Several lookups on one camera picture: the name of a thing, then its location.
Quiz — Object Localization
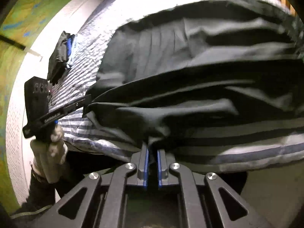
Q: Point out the green map wall poster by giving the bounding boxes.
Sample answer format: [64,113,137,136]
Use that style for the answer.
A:
[0,0,95,169]

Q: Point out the person's left forearm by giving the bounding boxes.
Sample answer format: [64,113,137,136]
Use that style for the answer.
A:
[28,161,62,207]

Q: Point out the striped quilted blanket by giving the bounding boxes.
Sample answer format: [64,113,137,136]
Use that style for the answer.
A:
[47,0,304,174]

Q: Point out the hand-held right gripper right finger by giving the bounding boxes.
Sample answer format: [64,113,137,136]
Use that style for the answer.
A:
[157,148,273,228]

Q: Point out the person's dark clothing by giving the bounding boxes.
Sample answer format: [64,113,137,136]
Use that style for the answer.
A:
[9,202,55,228]

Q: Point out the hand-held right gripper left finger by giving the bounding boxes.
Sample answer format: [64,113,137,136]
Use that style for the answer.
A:
[32,142,150,228]

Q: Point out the bright blue folded garment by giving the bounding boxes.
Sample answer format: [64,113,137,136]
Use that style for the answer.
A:
[66,34,75,63]

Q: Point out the person's left hand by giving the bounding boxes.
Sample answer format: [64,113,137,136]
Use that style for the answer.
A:
[30,123,69,183]

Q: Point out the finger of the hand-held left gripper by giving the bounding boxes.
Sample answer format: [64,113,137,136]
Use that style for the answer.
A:
[62,94,92,116]

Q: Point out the black pants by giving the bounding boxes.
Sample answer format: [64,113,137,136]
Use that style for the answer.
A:
[82,0,304,152]

